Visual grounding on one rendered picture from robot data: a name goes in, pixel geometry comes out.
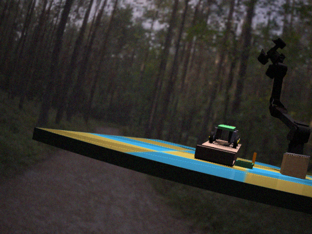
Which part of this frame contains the green trolley with black wheels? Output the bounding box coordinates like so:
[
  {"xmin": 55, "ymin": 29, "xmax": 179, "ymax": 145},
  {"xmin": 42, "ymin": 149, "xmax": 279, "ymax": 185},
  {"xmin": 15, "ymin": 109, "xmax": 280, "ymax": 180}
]
[{"xmin": 209, "ymin": 124, "xmax": 240, "ymax": 148}]

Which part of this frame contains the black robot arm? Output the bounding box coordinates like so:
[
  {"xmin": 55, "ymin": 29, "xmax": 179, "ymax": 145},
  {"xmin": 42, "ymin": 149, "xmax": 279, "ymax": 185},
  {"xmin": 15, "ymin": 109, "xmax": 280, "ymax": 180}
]
[{"xmin": 265, "ymin": 53, "xmax": 311, "ymax": 155}]

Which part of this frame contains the tan sloped ramp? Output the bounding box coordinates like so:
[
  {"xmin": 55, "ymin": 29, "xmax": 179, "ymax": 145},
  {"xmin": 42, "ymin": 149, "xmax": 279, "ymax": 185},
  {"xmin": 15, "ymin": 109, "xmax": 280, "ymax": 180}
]
[{"xmin": 194, "ymin": 138, "xmax": 241, "ymax": 167}]

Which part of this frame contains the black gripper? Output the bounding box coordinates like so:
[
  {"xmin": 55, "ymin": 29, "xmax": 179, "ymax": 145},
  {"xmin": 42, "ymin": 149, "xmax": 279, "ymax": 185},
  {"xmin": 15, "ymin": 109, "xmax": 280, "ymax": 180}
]
[{"xmin": 257, "ymin": 38, "xmax": 286, "ymax": 65}]

